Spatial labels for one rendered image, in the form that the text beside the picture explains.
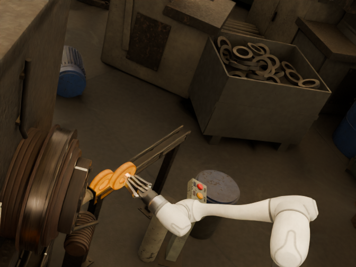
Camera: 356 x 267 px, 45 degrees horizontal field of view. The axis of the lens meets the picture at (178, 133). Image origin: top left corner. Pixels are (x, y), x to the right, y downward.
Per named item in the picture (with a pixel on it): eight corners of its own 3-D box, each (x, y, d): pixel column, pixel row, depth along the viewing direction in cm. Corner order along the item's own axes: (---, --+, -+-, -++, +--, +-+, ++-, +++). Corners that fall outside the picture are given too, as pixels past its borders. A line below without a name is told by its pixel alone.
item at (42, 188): (14, 278, 153) (24, 189, 125) (52, 184, 190) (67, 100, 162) (32, 282, 154) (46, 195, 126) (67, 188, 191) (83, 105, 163)
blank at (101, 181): (94, 195, 229) (98, 199, 228) (84, 187, 215) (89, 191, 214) (114, 174, 233) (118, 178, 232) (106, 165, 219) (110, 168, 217)
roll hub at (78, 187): (53, 247, 156) (63, 196, 139) (72, 191, 178) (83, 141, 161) (68, 250, 157) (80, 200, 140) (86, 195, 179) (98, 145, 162)
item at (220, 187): (175, 237, 301) (195, 197, 275) (178, 203, 326) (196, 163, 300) (219, 248, 305) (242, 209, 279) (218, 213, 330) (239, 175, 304)
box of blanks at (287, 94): (197, 144, 388) (229, 73, 341) (179, 90, 448) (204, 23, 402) (294, 154, 422) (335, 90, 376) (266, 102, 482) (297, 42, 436)
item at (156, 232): (136, 260, 277) (158, 208, 246) (139, 245, 287) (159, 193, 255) (154, 264, 279) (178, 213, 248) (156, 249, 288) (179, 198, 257)
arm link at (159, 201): (165, 210, 208) (156, 202, 210) (171, 198, 202) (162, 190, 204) (153, 219, 201) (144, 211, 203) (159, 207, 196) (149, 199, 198)
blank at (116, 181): (110, 171, 201) (115, 176, 200) (134, 156, 211) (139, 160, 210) (106, 190, 212) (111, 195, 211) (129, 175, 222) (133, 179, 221)
